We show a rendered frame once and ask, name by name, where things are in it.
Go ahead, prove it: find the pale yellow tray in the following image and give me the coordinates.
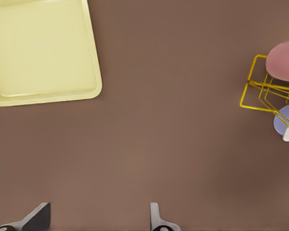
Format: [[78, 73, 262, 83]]
[[0, 0, 103, 107]]

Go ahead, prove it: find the lavender blue plate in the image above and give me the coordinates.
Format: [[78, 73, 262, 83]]
[[273, 103, 289, 144]]

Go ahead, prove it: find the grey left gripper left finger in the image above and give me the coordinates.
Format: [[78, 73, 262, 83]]
[[0, 202, 51, 231]]

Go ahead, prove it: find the yellow wire dish rack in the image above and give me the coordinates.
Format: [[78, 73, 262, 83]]
[[239, 54, 289, 142]]

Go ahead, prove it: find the pink plate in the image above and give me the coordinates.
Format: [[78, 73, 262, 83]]
[[265, 40, 289, 84]]

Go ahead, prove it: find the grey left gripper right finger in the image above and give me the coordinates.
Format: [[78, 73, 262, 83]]
[[150, 202, 181, 231]]

